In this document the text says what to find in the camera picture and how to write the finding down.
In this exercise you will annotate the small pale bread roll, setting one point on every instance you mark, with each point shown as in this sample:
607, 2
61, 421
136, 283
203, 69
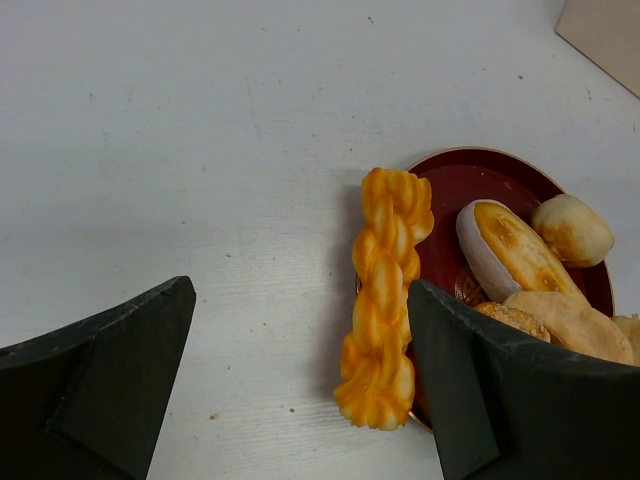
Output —
573, 231

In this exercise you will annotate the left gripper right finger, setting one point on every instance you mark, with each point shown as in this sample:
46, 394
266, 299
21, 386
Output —
505, 405

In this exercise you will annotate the flat tan bread slice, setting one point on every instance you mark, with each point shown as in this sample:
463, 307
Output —
630, 327

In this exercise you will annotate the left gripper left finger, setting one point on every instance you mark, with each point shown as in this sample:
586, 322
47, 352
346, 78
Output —
87, 401

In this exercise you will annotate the sugared ring donut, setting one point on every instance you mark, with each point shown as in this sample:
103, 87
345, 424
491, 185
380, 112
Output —
515, 318

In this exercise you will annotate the blue checkered paper bag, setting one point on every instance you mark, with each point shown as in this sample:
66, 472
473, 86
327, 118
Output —
607, 33

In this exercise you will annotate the twisted orange bread stick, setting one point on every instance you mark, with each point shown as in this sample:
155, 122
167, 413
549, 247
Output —
377, 385

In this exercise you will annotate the dark red round plate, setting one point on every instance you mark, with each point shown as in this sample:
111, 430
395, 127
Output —
460, 176

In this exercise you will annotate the small croissant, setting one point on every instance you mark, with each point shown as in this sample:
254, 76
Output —
577, 325

